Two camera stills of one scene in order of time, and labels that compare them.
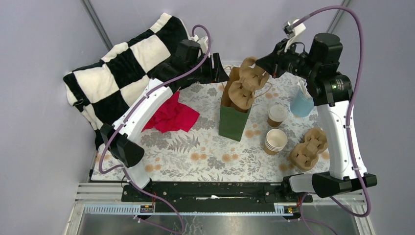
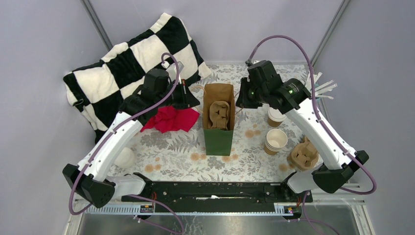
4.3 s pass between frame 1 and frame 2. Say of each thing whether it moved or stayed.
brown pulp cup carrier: moved
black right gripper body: moved
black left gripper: moved
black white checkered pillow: stayed
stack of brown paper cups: stayed
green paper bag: moved
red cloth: stayed
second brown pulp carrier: stayed
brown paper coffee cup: stayed
